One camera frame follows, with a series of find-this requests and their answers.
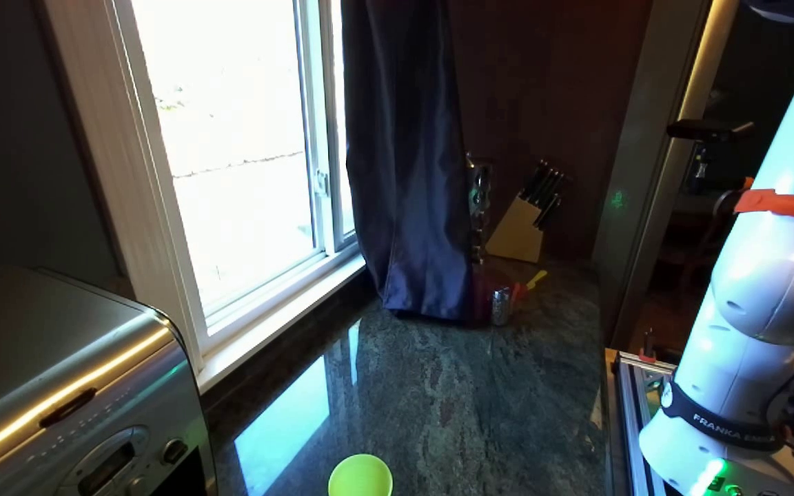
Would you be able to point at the dark blue curtain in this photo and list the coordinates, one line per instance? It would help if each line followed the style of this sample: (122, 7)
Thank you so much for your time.
(405, 158)

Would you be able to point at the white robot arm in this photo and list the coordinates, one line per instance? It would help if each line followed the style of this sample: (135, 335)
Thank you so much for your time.
(719, 426)

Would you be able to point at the metal spice rack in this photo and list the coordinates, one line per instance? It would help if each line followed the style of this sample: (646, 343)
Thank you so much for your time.
(478, 205)

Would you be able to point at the red plastic bottle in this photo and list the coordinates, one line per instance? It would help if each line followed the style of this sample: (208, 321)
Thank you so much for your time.
(500, 307)

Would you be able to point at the wooden knife block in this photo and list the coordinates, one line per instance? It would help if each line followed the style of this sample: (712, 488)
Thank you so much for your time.
(522, 226)

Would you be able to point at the green plastic cup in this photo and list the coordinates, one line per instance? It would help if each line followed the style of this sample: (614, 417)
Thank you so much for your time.
(358, 475)

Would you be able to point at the silver toaster oven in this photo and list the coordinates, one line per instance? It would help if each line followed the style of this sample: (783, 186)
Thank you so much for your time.
(98, 395)

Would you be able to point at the white window frame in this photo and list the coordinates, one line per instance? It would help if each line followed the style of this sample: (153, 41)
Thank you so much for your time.
(215, 138)

